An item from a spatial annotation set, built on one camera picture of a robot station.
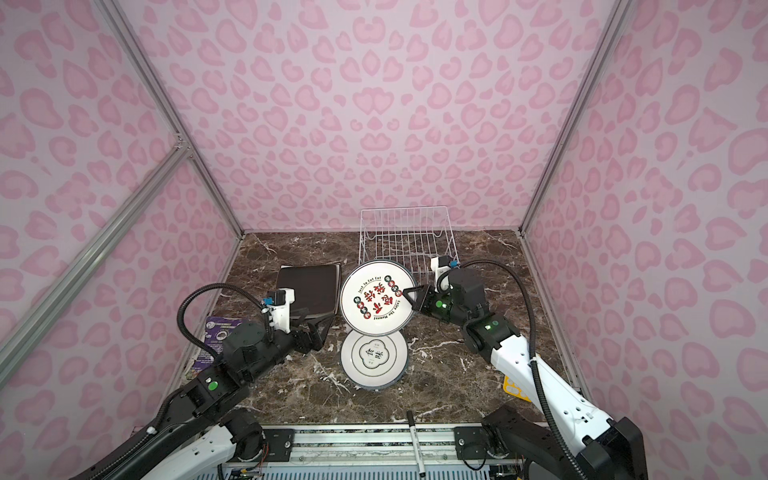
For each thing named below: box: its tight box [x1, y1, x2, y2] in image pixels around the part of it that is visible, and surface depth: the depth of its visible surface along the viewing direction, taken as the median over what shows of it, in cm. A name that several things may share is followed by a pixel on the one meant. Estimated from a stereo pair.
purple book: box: [191, 317, 243, 374], surface depth 91 cm
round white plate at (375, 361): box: [340, 328, 409, 390], surface depth 87 cm
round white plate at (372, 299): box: [339, 260, 417, 337], surface depth 76 cm
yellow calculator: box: [503, 376, 533, 403], surface depth 82 cm
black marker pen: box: [406, 410, 426, 478], surface depth 74 cm
